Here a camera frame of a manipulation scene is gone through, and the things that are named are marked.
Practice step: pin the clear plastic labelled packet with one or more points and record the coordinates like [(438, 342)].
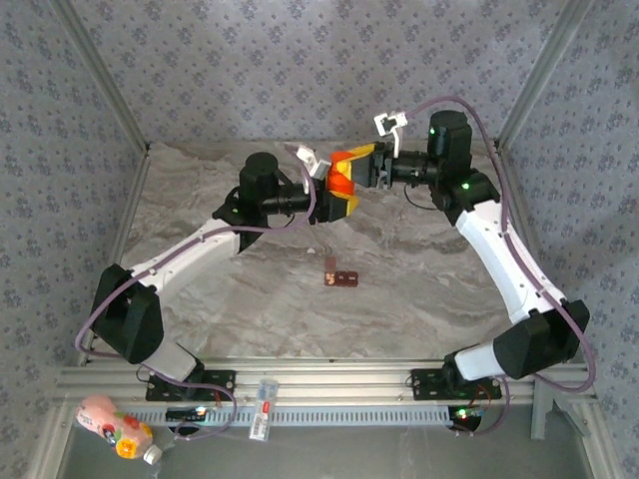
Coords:
[(262, 414)]

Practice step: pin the brown pill organizer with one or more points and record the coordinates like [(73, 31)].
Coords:
[(347, 279)]

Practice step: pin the orange pill bottle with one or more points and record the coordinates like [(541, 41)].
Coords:
[(339, 184)]

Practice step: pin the aluminium corner post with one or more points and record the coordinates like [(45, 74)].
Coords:
[(105, 75), (539, 75)]

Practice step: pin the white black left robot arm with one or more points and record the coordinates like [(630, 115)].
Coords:
[(190, 249)]

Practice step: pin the grey metal bracket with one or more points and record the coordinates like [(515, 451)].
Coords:
[(540, 424)]

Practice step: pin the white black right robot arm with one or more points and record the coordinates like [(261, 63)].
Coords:
[(499, 259)]

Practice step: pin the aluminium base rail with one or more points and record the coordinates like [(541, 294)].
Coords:
[(349, 379)]

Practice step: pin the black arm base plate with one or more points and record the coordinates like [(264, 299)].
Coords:
[(219, 381), (424, 384)]

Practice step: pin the aluminium side rail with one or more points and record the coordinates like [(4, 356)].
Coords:
[(522, 224), (127, 219)]

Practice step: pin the small circuit board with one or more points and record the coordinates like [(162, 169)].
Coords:
[(466, 414), (185, 412)]

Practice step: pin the pink drink bottle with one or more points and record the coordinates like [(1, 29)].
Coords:
[(125, 439)]

